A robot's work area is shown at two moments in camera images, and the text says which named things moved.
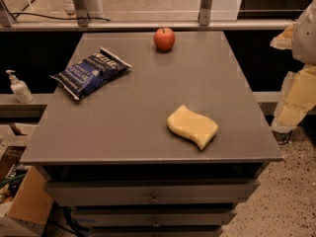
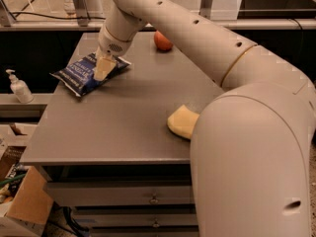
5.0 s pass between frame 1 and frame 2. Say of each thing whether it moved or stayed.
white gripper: moved
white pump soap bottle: stayed
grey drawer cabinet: stayed
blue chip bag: stayed
